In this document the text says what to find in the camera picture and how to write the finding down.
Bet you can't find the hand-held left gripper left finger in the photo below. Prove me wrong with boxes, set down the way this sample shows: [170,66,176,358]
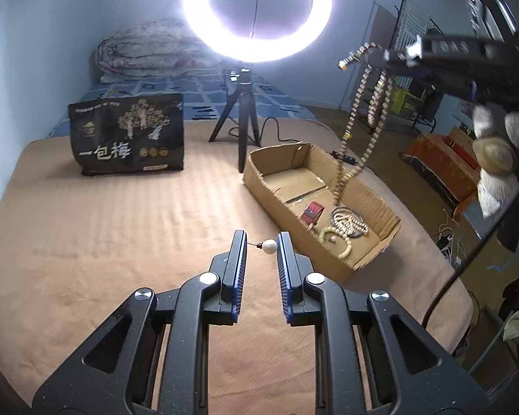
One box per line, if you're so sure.
[32,230,248,415]

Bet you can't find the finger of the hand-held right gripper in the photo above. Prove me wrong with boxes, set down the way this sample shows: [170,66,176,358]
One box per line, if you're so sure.
[367,45,419,74]

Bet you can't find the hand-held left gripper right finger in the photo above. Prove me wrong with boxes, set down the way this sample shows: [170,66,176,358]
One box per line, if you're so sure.
[277,232,489,415]

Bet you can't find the white pearl earring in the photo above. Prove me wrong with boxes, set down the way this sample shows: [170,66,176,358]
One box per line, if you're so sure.
[247,239,278,255]

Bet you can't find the long wooden bead necklace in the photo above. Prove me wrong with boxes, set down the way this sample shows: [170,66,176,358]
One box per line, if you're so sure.
[331,42,394,206]

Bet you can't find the red jewelry box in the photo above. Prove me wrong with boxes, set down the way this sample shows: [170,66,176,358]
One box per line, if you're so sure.
[300,201,325,225]

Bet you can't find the cream pearl necklace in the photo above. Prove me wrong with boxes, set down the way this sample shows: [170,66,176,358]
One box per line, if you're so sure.
[318,225,354,260]

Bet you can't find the wooden bead bracelet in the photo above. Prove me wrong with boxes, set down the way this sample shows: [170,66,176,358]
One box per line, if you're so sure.
[331,210,368,238]

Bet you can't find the cardboard box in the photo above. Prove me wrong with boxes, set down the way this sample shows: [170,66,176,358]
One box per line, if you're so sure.
[242,142,402,284]

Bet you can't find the person's right hand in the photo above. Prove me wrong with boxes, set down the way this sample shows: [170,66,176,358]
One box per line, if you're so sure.
[473,104,519,219]

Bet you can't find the white striped garment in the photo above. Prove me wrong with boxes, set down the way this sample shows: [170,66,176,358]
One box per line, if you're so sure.
[395,0,431,53]

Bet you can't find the yellow box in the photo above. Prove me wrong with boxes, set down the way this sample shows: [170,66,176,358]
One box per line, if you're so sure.
[389,86,416,113]

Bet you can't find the black clothes rack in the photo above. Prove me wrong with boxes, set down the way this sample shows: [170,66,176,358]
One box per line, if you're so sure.
[372,0,446,135]

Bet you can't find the dark hanging garments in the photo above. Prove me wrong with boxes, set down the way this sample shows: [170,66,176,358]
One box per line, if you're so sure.
[415,86,443,131]

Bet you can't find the orange box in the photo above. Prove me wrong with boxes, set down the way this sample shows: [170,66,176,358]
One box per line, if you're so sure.
[400,132,481,221]

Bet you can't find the black tripod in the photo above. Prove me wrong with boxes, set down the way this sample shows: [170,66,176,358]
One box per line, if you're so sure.
[208,66,261,174]

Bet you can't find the blue patterned bed sheet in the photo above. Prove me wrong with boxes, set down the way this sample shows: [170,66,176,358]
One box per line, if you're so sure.
[47,73,321,139]

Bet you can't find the black snack bag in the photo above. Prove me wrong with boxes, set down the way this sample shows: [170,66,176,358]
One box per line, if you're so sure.
[68,93,185,177]

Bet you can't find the folded floral quilt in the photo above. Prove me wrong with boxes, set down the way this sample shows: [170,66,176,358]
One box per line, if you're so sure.
[96,19,230,84]

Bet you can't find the black light cable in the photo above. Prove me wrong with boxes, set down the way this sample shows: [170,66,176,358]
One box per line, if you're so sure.
[229,117,368,169]

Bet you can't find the white ring light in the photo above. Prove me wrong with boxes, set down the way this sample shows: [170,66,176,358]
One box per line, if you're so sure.
[182,0,333,59]

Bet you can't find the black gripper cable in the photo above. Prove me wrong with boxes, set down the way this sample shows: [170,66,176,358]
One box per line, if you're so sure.
[421,168,519,329]

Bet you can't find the white floor cables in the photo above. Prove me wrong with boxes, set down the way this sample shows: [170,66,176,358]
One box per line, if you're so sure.
[430,207,472,269]

